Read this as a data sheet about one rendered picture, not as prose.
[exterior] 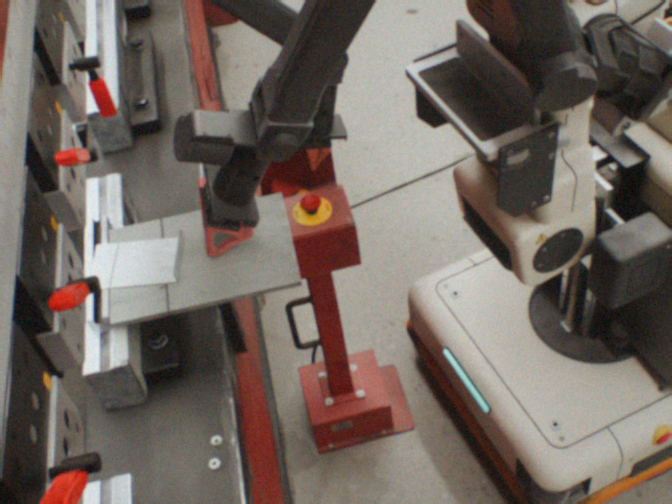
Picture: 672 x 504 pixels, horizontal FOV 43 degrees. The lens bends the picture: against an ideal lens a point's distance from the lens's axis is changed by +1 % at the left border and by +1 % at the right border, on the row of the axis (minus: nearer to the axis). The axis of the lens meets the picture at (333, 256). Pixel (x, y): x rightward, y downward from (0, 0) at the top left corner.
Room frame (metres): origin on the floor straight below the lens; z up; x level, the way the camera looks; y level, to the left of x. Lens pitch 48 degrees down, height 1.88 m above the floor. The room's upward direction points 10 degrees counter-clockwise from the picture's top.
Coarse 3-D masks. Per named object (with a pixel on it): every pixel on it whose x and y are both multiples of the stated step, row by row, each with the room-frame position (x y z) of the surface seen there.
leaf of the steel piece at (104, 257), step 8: (96, 248) 0.87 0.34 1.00; (104, 248) 0.87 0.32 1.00; (112, 248) 0.87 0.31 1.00; (96, 256) 0.86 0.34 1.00; (104, 256) 0.86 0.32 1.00; (112, 256) 0.85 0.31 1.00; (96, 264) 0.84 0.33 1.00; (104, 264) 0.84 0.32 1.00; (112, 264) 0.84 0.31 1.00; (96, 272) 0.83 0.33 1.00; (104, 272) 0.82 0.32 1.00; (112, 272) 0.82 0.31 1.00; (104, 280) 0.81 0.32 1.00; (104, 288) 0.80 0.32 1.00
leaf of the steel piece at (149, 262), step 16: (144, 240) 0.87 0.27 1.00; (160, 240) 0.87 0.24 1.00; (176, 240) 0.86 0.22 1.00; (128, 256) 0.85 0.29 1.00; (144, 256) 0.84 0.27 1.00; (160, 256) 0.84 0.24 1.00; (176, 256) 0.81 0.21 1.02; (128, 272) 0.82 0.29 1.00; (144, 272) 0.81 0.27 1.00; (160, 272) 0.81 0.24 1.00; (176, 272) 0.79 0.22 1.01
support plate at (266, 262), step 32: (160, 224) 0.90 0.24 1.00; (192, 224) 0.89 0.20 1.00; (192, 256) 0.83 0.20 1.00; (224, 256) 0.82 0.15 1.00; (256, 256) 0.80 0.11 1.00; (288, 256) 0.79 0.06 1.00; (128, 288) 0.79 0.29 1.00; (192, 288) 0.77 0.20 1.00; (224, 288) 0.76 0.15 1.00; (256, 288) 0.75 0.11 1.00; (128, 320) 0.73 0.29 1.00
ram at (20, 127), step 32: (0, 0) 0.84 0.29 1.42; (32, 0) 0.96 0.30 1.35; (0, 32) 0.79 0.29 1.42; (32, 32) 0.90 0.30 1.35; (0, 64) 0.74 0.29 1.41; (0, 96) 0.70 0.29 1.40; (0, 288) 0.48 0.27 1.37; (0, 320) 0.45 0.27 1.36; (0, 352) 0.43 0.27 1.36; (0, 384) 0.40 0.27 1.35; (0, 416) 0.37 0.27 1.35; (0, 448) 0.35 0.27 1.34
